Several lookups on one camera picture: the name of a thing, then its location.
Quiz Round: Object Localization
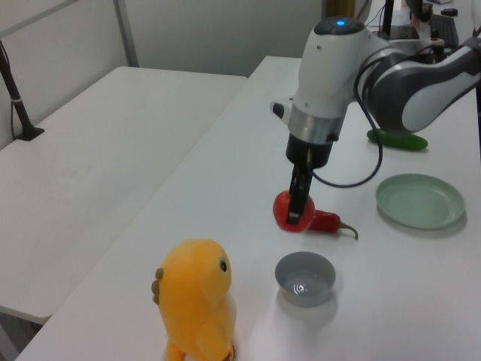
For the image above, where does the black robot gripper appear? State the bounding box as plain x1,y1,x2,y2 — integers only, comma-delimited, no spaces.
285,134,335,226

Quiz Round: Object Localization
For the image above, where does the red apple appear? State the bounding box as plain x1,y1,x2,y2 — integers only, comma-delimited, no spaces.
272,190,316,233

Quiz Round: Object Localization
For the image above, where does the grey bowl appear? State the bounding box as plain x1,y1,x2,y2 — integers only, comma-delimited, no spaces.
274,251,337,308

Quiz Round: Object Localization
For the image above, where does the red chili pepper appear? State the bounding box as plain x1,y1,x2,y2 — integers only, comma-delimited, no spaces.
307,209,359,241

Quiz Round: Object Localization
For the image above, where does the green cucumber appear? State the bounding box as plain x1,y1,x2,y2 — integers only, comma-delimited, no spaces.
366,129,428,152

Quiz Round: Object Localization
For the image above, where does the pale green plate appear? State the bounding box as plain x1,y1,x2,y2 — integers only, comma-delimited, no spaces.
374,173,467,230

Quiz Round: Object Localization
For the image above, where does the orange plush toy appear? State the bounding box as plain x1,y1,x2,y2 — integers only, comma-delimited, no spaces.
151,238,238,361

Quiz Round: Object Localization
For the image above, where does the black laptop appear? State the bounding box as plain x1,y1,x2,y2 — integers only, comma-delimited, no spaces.
390,25,421,41

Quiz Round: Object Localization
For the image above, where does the thin black background pole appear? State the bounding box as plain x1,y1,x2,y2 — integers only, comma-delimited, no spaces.
383,0,395,38

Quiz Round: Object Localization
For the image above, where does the white side table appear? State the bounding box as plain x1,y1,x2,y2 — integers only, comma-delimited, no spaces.
0,66,249,326

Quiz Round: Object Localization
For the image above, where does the black keyboard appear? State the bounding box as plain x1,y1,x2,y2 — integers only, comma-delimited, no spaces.
430,14,460,48

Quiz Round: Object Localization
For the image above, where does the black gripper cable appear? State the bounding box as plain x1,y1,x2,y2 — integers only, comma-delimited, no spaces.
310,44,433,188

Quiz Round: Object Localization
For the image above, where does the grey partition post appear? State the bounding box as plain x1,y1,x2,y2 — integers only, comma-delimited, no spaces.
113,0,139,69

